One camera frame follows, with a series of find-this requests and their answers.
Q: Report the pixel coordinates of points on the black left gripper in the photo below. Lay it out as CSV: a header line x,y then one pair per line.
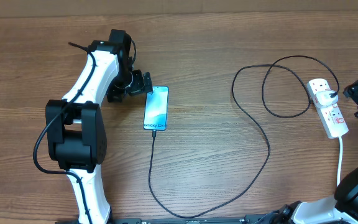
x,y
138,87

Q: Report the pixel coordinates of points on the Galaxy S24 smartphone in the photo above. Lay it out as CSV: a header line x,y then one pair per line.
x,y
156,106

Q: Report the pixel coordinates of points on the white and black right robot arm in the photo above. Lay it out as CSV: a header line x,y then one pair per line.
x,y
342,207

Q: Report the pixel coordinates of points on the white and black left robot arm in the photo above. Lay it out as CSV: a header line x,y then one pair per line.
x,y
75,131

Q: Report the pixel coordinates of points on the white charger plug adapter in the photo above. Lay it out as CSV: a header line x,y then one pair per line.
x,y
323,99

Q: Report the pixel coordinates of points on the white power strip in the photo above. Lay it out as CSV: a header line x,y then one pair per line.
x,y
331,116

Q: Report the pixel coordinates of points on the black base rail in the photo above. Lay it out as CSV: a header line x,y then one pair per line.
x,y
194,220

